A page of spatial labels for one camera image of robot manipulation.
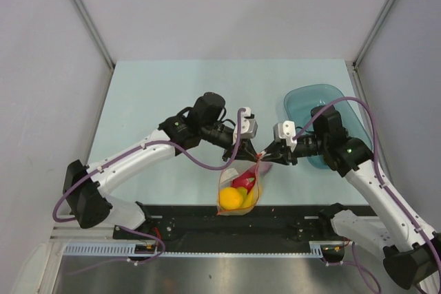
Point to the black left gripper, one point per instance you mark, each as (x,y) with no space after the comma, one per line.
(245,151)

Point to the red dragon fruit toy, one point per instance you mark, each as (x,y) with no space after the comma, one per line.
(246,180)

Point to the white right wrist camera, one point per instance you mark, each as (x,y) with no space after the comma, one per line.
(284,133)

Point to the white slotted cable duct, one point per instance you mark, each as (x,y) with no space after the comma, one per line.
(128,250)

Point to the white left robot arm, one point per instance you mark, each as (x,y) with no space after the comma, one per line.
(185,150)

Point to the yellow lemon toy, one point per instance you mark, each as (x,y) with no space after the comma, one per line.
(230,198)

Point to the yellow banana toy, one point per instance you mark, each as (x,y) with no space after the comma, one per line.
(257,194)

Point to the clear zip bag orange zipper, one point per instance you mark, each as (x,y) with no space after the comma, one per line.
(238,167)

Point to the black table edge rail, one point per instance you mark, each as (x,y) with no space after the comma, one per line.
(266,229)

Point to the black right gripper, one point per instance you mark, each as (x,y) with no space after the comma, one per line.
(278,153)

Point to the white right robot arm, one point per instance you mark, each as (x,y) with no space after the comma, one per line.
(408,247)

